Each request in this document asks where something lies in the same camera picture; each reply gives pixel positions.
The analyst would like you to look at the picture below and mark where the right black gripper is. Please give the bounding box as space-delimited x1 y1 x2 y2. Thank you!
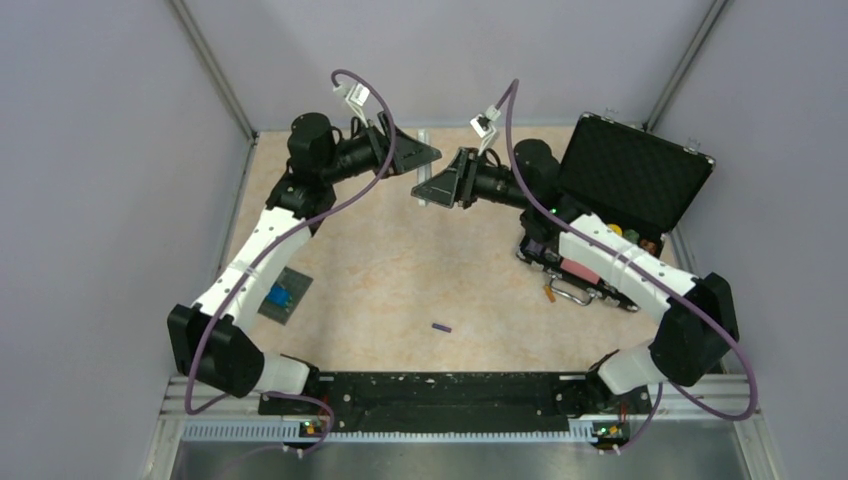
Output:
413 148 532 211

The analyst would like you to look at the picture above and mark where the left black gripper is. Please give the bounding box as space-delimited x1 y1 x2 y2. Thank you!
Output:
321 110 441 184

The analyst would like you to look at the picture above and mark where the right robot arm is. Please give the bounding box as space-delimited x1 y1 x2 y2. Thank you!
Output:
411 139 739 412

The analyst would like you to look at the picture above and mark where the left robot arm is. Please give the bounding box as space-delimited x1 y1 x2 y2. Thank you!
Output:
167 112 442 414

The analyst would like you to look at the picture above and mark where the orange battery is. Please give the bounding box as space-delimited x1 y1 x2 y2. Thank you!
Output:
543 286 556 303

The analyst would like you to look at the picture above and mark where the pink card box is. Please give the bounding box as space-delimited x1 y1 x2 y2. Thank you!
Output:
560 258 603 285

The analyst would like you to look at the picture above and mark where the black aluminium case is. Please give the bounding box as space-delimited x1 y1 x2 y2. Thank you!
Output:
514 113 715 319

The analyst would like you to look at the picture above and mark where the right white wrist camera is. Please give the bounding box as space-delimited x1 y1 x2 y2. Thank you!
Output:
469 105 501 153

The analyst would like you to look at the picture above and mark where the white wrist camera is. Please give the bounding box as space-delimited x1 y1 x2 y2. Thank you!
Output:
469 105 501 153
333 82 371 126

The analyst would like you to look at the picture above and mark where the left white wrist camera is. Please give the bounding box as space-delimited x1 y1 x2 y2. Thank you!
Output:
333 82 371 126

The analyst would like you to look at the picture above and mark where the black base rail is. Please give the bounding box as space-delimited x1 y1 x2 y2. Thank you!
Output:
258 372 652 442

